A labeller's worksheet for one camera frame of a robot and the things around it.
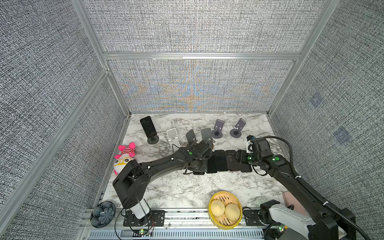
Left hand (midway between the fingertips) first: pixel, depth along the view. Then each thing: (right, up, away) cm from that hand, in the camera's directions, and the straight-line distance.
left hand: (204, 168), depth 83 cm
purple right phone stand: (+25, +19, +24) cm, 40 cm away
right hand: (+19, +8, -1) cm, 20 cm away
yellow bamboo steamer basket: (+7, -22, -13) cm, 27 cm away
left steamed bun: (+5, -16, -11) cm, 20 cm away
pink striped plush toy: (-47, +4, +3) cm, 47 cm away
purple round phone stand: (+12, +19, +24) cm, 33 cm away
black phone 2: (-3, -4, +5) cm, 7 cm away
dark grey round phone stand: (-34, +14, +21) cm, 42 cm away
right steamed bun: (+12, -17, -13) cm, 25 cm away
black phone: (-36, +23, +17) cm, 46 cm away
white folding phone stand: (-19, +13, +18) cm, 29 cm away
